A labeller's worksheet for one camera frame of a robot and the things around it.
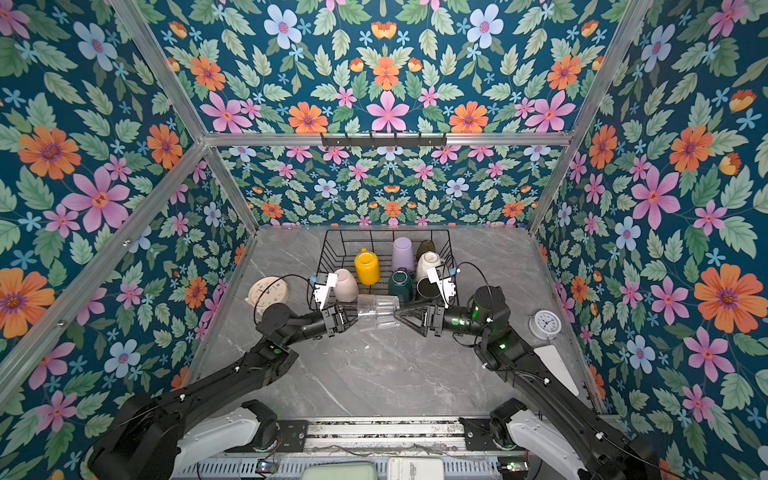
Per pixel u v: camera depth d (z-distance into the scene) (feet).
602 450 1.31
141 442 1.32
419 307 1.91
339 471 2.18
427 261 3.05
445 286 1.94
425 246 3.33
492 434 2.26
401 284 2.88
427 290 2.83
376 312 2.02
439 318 1.89
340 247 3.67
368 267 3.12
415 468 2.24
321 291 2.17
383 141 3.01
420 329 1.89
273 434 2.31
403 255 3.15
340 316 2.13
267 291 3.23
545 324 2.93
